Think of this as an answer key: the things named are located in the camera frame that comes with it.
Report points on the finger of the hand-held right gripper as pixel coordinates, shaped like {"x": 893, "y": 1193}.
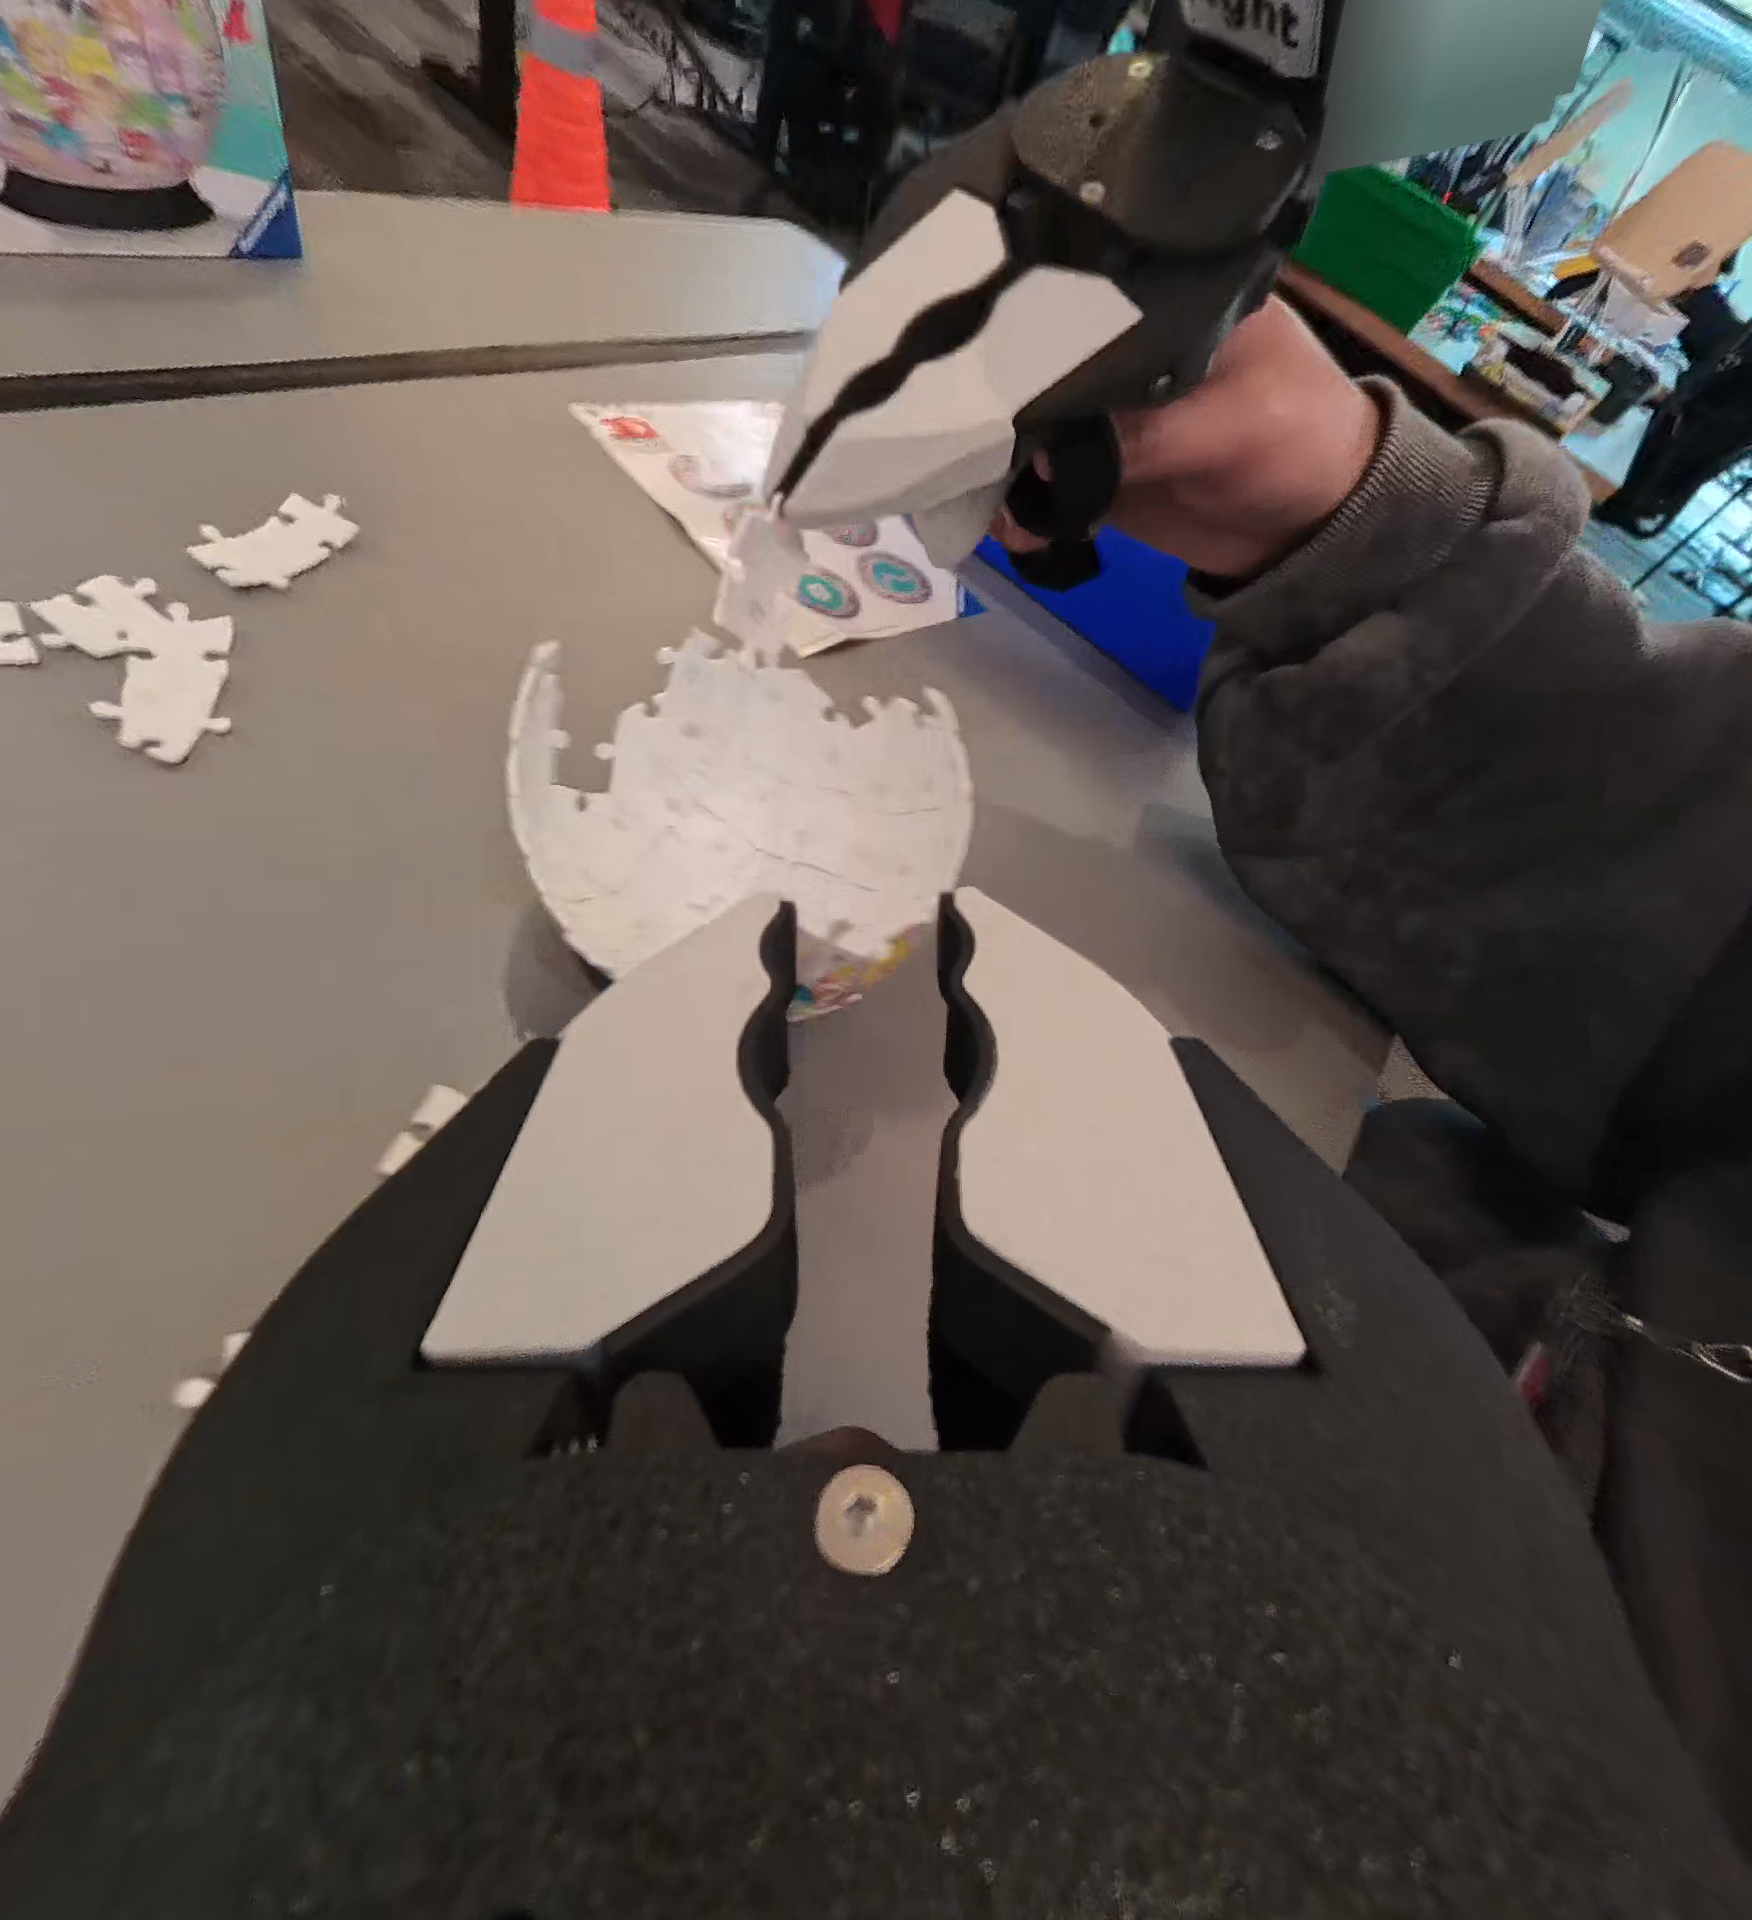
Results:
{"x": 998, "y": 375}
{"x": 908, "y": 295}

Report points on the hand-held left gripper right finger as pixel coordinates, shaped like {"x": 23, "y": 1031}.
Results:
{"x": 1102, "y": 1185}

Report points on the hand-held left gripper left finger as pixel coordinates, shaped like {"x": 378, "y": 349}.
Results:
{"x": 637, "y": 1172}

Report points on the single white puzzle piece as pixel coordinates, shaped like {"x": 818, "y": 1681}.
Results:
{"x": 759, "y": 586}

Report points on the colourful puzzle ball shell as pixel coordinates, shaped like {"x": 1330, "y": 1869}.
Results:
{"x": 742, "y": 818}

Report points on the puzzle pieces group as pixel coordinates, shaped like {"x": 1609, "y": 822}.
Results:
{"x": 156, "y": 676}

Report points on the person's right forearm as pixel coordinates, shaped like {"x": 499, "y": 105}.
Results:
{"x": 1492, "y": 750}

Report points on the puzzle ball cardboard box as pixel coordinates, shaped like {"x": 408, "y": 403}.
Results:
{"x": 98, "y": 134}

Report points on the person's right hand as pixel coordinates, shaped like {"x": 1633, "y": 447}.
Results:
{"x": 1251, "y": 451}

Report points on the green plastic crate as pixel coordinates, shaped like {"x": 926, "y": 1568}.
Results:
{"x": 1387, "y": 240}

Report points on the blue plastic bin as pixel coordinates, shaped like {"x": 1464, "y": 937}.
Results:
{"x": 1117, "y": 608}

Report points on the printed instruction sheet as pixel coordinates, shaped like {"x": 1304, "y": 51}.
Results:
{"x": 682, "y": 451}

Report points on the orange traffic cone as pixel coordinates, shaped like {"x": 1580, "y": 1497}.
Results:
{"x": 561, "y": 105}

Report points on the person's dark clothing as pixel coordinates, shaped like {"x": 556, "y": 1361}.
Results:
{"x": 1717, "y": 1575}

